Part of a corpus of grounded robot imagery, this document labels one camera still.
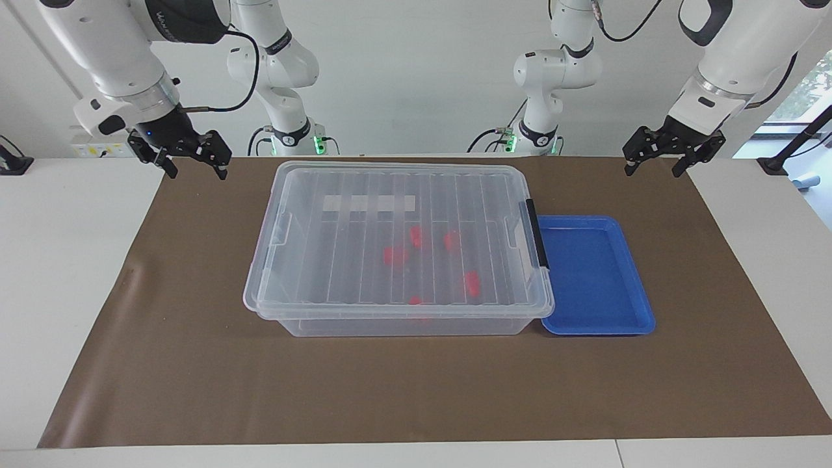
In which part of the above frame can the black angled stand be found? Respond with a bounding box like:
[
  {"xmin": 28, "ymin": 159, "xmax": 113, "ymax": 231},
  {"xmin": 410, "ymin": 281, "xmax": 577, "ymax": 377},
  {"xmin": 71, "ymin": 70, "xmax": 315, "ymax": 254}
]
[{"xmin": 757, "ymin": 104, "xmax": 832, "ymax": 176}]

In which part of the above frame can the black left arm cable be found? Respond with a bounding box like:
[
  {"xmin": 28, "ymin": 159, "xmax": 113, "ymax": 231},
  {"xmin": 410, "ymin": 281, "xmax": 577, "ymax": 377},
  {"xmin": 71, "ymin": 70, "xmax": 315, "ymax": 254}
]
[{"xmin": 595, "ymin": 0, "xmax": 799, "ymax": 110}]

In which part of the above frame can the black box latch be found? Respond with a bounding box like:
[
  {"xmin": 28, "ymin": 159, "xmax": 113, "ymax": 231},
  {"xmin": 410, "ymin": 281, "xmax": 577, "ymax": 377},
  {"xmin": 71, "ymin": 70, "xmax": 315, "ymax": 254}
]
[{"xmin": 525, "ymin": 198, "xmax": 551, "ymax": 270}]

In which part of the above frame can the blue plastic tray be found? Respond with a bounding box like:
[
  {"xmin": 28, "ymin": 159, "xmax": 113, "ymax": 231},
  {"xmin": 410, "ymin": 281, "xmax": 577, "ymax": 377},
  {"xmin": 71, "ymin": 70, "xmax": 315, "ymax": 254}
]
[{"xmin": 536, "ymin": 215, "xmax": 656, "ymax": 337}]

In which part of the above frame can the clear plastic storage box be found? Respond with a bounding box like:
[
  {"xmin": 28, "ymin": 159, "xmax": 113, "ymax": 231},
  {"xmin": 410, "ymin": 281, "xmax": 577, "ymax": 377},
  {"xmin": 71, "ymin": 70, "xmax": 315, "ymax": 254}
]
[{"xmin": 257, "ymin": 159, "xmax": 553, "ymax": 337}]

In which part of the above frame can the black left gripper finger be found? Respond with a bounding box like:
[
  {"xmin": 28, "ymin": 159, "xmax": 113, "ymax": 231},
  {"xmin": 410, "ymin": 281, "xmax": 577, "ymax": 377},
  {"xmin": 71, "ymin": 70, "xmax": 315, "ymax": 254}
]
[
  {"xmin": 623, "ymin": 128, "xmax": 660, "ymax": 176},
  {"xmin": 672, "ymin": 132, "xmax": 727, "ymax": 177}
]

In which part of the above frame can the white power strip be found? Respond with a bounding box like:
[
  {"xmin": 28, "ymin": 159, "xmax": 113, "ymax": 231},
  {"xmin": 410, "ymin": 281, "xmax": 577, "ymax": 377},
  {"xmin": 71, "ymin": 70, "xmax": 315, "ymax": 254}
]
[{"xmin": 71, "ymin": 142, "xmax": 131, "ymax": 159}]

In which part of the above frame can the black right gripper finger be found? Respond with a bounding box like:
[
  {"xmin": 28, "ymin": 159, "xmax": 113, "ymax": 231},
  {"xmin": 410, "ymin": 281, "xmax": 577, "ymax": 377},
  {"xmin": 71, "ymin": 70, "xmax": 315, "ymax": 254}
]
[
  {"xmin": 195, "ymin": 130, "xmax": 233, "ymax": 181},
  {"xmin": 127, "ymin": 130, "xmax": 178, "ymax": 179}
]

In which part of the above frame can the clear ribbed plastic lid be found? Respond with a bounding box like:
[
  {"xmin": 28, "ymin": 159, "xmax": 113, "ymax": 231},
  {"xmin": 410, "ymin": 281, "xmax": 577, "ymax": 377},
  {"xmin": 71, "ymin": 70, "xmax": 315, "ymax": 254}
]
[{"xmin": 243, "ymin": 161, "xmax": 555, "ymax": 320}]

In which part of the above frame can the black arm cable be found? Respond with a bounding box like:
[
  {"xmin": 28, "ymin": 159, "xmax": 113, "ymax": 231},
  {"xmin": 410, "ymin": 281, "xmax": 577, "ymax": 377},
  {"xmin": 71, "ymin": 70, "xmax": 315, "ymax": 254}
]
[
  {"xmin": 179, "ymin": 26, "xmax": 261, "ymax": 114},
  {"xmin": 595, "ymin": 0, "xmax": 799, "ymax": 110}
]

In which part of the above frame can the brown table mat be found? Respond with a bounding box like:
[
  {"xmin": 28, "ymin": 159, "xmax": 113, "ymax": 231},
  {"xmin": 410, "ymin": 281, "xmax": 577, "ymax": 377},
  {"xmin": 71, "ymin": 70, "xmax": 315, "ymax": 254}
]
[{"xmin": 37, "ymin": 156, "xmax": 832, "ymax": 449}]

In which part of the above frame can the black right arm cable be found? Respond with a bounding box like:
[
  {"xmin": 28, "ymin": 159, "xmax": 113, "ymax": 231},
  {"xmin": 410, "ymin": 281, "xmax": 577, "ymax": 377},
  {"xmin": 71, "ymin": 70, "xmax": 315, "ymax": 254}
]
[{"xmin": 179, "ymin": 26, "xmax": 261, "ymax": 114}]

